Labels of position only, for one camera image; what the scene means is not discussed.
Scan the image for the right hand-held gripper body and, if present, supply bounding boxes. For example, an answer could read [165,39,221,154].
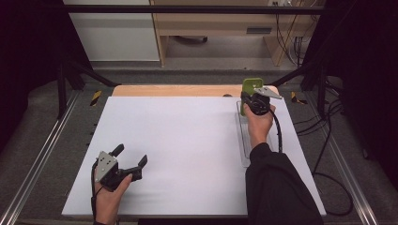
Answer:
[248,85,283,116]

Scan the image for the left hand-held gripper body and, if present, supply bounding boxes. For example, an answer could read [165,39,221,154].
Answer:
[94,151,144,192]

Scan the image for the clear plastic box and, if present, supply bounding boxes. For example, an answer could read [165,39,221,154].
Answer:
[235,99,277,169]

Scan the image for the person's right hand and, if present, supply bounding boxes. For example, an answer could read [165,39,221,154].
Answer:
[243,103,277,151]

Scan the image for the person's left hand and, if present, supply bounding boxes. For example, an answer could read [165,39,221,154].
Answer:
[93,173,134,225]

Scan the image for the wooden table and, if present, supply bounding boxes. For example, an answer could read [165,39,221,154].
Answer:
[112,83,281,98]

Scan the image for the wooden desk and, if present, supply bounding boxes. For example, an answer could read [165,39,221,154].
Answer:
[149,0,324,68]

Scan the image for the white power strip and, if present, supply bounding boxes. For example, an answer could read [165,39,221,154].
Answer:
[268,0,296,8]

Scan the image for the white cabinet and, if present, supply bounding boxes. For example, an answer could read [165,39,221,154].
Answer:
[61,0,161,62]

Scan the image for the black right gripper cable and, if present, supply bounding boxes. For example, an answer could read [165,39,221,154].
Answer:
[269,110,355,217]

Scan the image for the right yellow-handled clamp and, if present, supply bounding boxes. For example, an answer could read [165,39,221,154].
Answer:
[290,91,308,105]

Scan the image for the black frame strut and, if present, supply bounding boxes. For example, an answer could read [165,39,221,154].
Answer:
[268,61,329,117]
[56,58,120,120]

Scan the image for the black floor cables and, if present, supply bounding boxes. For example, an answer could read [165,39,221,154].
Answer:
[293,76,345,174]

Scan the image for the bundle of hanging cables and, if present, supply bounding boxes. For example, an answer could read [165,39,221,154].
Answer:
[274,1,317,67]

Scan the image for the aluminium floor rail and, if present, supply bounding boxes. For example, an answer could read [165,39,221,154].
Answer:
[303,93,380,225]
[0,90,80,225]

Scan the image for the black horizontal frame bar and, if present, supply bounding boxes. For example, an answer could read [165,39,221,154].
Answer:
[61,4,327,15]

